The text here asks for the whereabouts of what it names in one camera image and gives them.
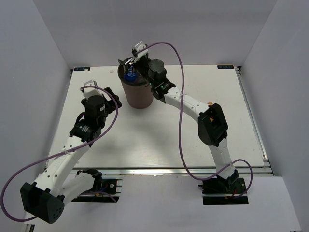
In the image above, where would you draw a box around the blue table sticker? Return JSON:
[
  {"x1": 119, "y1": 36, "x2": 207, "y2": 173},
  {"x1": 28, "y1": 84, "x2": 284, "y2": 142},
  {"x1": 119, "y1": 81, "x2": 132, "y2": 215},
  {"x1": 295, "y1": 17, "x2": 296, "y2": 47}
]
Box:
[
  {"x1": 217, "y1": 65, "x2": 234, "y2": 69},
  {"x1": 73, "y1": 67, "x2": 90, "y2": 72}
]

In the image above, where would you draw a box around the left blue table sticker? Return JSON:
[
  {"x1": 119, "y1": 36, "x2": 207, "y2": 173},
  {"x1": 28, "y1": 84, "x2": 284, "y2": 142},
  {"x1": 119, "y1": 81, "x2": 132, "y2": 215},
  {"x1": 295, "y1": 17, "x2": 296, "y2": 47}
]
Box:
[{"x1": 73, "y1": 67, "x2": 90, "y2": 72}]

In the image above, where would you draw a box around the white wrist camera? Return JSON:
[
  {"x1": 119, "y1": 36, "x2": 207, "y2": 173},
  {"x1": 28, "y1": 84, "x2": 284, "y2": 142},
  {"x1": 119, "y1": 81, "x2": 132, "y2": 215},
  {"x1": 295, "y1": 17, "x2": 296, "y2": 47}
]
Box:
[
  {"x1": 130, "y1": 41, "x2": 148, "y2": 64},
  {"x1": 80, "y1": 80, "x2": 102, "y2": 100}
]

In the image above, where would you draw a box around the purple cable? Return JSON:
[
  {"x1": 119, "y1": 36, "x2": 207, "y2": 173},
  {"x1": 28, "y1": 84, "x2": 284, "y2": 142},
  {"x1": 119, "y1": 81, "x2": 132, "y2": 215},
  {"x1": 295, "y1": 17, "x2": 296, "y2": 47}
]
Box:
[
  {"x1": 1, "y1": 86, "x2": 119, "y2": 222},
  {"x1": 136, "y1": 42, "x2": 253, "y2": 199}
]

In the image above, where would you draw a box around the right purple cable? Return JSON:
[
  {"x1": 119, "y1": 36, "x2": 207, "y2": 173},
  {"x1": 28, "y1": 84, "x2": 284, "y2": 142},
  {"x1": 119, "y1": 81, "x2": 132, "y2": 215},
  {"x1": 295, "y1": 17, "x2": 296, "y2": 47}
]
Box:
[{"x1": 136, "y1": 42, "x2": 253, "y2": 199}]

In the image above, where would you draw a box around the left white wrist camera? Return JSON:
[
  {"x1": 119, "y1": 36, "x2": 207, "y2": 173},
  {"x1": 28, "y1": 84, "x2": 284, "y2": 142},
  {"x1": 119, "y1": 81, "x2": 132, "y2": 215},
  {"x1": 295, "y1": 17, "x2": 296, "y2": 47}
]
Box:
[{"x1": 80, "y1": 80, "x2": 102, "y2": 100}]

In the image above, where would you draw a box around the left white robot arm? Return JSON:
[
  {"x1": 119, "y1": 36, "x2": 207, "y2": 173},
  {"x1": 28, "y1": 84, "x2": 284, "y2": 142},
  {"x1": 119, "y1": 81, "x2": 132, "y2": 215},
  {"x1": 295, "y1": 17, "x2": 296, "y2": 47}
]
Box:
[{"x1": 20, "y1": 85, "x2": 122, "y2": 224}]

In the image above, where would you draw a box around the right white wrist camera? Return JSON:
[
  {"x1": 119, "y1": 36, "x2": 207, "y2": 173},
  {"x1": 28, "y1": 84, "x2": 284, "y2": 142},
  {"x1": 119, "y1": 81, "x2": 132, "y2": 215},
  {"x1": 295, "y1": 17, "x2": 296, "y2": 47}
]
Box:
[{"x1": 130, "y1": 41, "x2": 148, "y2": 64}]

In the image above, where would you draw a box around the Pocari Sweat blue bottle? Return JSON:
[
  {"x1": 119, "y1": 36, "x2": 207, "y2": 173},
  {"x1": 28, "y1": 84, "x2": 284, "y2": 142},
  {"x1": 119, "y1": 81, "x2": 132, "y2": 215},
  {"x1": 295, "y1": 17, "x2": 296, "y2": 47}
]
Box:
[{"x1": 124, "y1": 67, "x2": 137, "y2": 83}]

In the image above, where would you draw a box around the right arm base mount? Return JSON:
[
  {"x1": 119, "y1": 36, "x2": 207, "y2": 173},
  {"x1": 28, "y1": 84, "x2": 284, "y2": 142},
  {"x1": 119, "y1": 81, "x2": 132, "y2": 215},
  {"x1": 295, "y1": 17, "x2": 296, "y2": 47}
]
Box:
[{"x1": 198, "y1": 178, "x2": 249, "y2": 205}]

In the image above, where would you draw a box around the brown plastic waste bin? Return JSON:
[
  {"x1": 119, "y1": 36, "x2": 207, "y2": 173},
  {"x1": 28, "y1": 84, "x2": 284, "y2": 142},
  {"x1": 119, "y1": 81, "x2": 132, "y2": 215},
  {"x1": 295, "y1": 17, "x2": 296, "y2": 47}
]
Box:
[{"x1": 118, "y1": 66, "x2": 154, "y2": 109}]

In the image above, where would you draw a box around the right blue table sticker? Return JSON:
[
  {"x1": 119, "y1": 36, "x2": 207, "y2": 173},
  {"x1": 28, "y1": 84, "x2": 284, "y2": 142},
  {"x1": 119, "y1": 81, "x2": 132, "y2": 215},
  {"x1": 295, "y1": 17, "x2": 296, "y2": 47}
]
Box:
[{"x1": 217, "y1": 65, "x2": 234, "y2": 69}]

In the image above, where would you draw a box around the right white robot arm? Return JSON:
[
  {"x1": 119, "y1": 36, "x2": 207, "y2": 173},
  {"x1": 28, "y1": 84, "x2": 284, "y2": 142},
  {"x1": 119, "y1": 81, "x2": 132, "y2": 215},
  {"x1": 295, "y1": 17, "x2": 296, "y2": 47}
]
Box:
[{"x1": 118, "y1": 55, "x2": 239, "y2": 193}]

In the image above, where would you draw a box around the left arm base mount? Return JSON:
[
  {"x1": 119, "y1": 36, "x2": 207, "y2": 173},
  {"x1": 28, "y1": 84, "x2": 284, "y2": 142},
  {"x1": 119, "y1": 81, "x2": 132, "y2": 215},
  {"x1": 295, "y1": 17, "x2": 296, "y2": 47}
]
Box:
[{"x1": 72, "y1": 168, "x2": 123, "y2": 203}]

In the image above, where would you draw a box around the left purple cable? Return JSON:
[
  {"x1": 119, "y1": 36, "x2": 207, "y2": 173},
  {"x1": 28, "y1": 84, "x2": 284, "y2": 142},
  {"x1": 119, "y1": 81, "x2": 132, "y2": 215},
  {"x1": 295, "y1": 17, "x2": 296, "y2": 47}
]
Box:
[{"x1": 1, "y1": 86, "x2": 119, "y2": 222}]

